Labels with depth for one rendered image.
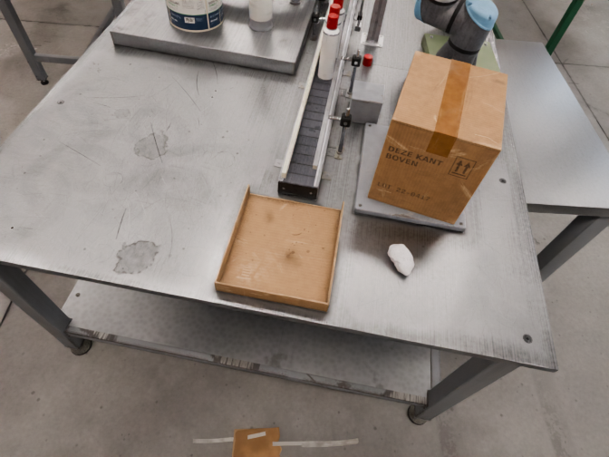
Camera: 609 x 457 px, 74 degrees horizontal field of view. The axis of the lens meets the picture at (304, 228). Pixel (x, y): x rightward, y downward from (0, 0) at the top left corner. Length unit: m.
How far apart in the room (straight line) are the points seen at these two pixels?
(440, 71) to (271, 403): 1.30
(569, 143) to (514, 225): 0.46
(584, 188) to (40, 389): 2.02
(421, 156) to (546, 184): 0.54
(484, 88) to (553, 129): 0.57
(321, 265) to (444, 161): 0.37
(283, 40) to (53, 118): 0.81
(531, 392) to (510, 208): 0.98
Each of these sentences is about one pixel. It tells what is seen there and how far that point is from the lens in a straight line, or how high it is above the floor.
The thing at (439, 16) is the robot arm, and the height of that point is 1.03.
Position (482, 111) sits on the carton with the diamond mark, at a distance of 1.05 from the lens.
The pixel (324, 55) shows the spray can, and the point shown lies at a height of 0.97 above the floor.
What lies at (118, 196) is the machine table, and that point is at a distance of 1.18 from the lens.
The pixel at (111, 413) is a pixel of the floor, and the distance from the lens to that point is 1.82.
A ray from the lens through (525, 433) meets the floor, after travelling 1.97.
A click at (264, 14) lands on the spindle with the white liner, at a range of 1.64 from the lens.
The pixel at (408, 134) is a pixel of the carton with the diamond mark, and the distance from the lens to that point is 0.95.
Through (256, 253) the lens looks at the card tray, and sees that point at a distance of 1.00.
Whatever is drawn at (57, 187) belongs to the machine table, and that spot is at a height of 0.83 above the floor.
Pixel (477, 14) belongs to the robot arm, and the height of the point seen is 1.08.
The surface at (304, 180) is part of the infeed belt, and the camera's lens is 1.09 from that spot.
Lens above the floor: 1.68
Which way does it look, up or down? 54 degrees down
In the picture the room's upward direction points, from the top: 7 degrees clockwise
